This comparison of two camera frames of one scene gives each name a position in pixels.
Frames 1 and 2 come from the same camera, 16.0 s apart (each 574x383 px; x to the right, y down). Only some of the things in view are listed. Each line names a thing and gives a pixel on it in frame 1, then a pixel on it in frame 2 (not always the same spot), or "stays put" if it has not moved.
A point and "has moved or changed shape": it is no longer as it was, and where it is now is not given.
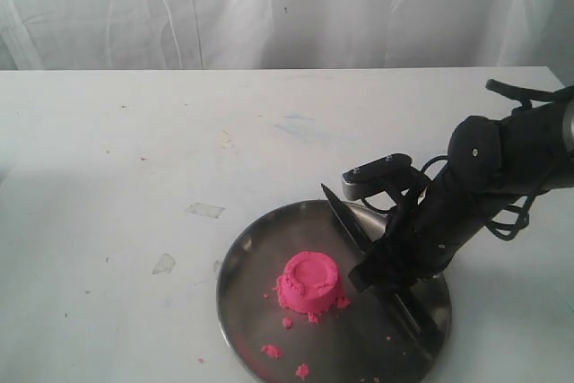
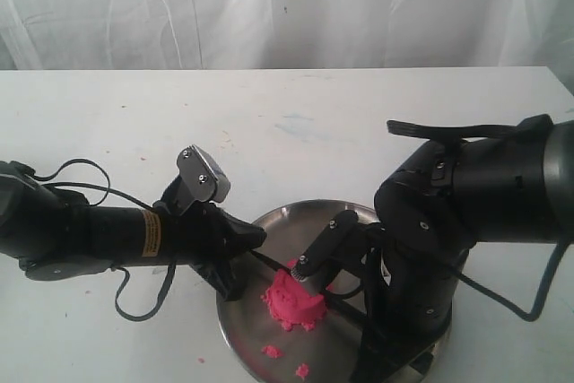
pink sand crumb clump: x=302 y=370 stays put
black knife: x=358 y=244 has moved or changed shape
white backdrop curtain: x=105 y=11 stays put
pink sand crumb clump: x=272 y=351 stays put
